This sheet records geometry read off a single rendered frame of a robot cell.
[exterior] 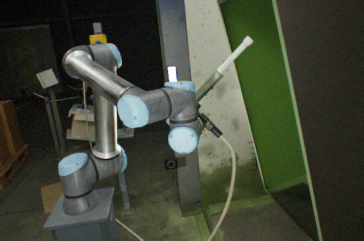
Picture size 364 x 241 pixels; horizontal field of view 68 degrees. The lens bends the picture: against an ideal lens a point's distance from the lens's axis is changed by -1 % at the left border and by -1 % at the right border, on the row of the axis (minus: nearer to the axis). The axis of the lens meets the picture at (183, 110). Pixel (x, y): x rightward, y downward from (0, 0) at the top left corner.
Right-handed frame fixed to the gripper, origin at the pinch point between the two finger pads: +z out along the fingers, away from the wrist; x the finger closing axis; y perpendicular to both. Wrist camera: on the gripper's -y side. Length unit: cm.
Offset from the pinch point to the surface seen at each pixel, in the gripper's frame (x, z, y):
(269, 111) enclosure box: 16, 53, 38
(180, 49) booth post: 2, 87, -31
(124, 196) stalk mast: -127, 90, 14
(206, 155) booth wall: -47, 92, 39
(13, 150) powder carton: -274, 196, -133
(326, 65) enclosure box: 47, -6, 24
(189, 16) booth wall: 24, 90, -42
